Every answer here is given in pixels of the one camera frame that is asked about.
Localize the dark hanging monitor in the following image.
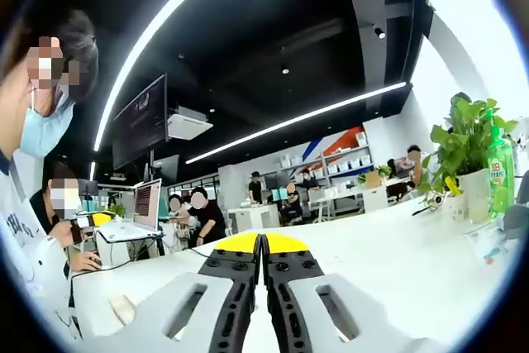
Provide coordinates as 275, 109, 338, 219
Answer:
151, 154, 181, 187

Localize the curved ceiling light strip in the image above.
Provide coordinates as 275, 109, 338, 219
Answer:
93, 0, 249, 154

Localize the beige flat object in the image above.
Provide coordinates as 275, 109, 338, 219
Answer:
107, 294, 138, 327

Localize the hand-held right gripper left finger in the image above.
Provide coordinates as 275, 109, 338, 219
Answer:
74, 233, 263, 353

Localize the white ceiling air unit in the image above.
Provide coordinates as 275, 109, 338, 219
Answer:
166, 106, 214, 141

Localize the hanging black screen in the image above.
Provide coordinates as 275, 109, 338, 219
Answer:
112, 72, 169, 170

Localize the small white round device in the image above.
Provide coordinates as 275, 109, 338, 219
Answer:
424, 190, 446, 208

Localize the straight ceiling light strip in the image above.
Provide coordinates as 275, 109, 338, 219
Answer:
184, 81, 408, 165

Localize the green leafy plant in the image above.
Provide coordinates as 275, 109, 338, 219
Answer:
417, 92, 520, 206

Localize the black cable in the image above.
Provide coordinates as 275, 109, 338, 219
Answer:
71, 246, 217, 279

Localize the white plant pot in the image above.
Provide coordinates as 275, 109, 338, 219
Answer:
457, 167, 492, 224

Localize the printed paper sheet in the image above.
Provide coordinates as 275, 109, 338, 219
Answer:
463, 223, 514, 266

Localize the open laptop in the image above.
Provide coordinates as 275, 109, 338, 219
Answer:
95, 178, 164, 245

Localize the yellow toy figure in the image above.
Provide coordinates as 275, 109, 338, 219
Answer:
443, 175, 464, 198

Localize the green plastic bottle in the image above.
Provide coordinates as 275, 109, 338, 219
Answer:
486, 110, 517, 220

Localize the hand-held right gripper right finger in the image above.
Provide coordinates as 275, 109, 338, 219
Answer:
262, 233, 448, 353

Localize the white storage shelf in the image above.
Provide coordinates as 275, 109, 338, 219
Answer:
279, 131, 374, 181

